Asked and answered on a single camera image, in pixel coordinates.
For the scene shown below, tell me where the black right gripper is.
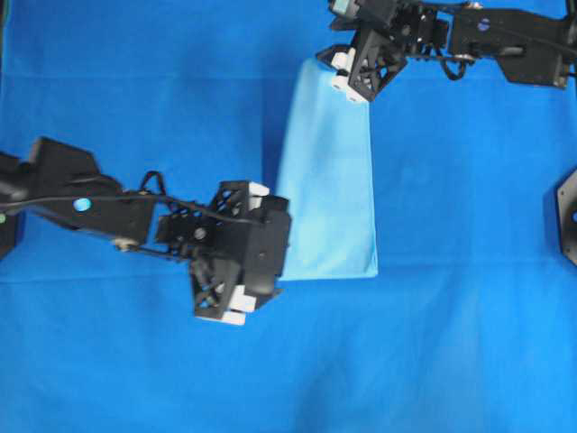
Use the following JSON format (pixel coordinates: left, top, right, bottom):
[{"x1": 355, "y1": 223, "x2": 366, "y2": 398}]
[{"x1": 316, "y1": 1, "x2": 451, "y2": 104}]

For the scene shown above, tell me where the blue table cloth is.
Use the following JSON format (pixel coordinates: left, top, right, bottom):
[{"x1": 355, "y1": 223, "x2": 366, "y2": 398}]
[{"x1": 1, "y1": 1, "x2": 576, "y2": 432}]

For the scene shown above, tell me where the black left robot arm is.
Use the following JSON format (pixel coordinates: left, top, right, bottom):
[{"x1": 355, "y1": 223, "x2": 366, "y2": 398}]
[{"x1": 1, "y1": 137, "x2": 292, "y2": 326}]

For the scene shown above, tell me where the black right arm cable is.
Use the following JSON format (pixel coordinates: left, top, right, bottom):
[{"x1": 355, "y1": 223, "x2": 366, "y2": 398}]
[{"x1": 418, "y1": 17, "x2": 577, "y2": 82}]

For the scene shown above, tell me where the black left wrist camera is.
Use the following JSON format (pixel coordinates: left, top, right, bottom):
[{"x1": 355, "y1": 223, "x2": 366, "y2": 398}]
[{"x1": 243, "y1": 196, "x2": 292, "y2": 297}]

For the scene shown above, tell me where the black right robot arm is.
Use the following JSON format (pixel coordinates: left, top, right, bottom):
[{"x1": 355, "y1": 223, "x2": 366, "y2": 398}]
[{"x1": 316, "y1": 1, "x2": 576, "y2": 103}]

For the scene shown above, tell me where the light blue towel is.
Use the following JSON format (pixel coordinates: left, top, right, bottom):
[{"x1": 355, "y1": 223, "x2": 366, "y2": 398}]
[{"x1": 277, "y1": 60, "x2": 378, "y2": 281}]

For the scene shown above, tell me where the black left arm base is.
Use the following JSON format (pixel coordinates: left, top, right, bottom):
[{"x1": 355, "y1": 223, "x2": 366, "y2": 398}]
[{"x1": 0, "y1": 213, "x2": 24, "y2": 260}]

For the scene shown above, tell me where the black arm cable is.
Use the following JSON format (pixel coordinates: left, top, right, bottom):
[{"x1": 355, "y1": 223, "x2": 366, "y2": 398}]
[
  {"x1": 0, "y1": 170, "x2": 267, "y2": 226},
  {"x1": 418, "y1": 17, "x2": 577, "y2": 82}
]

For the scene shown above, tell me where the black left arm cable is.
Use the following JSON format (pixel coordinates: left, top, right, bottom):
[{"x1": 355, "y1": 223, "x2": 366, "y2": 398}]
[{"x1": 0, "y1": 170, "x2": 267, "y2": 226}]

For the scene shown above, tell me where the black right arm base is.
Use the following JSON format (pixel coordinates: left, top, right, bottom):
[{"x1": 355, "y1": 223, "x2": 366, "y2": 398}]
[{"x1": 543, "y1": 167, "x2": 576, "y2": 270}]

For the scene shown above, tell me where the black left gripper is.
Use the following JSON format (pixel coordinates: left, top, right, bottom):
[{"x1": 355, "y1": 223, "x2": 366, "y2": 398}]
[{"x1": 155, "y1": 180, "x2": 282, "y2": 326}]

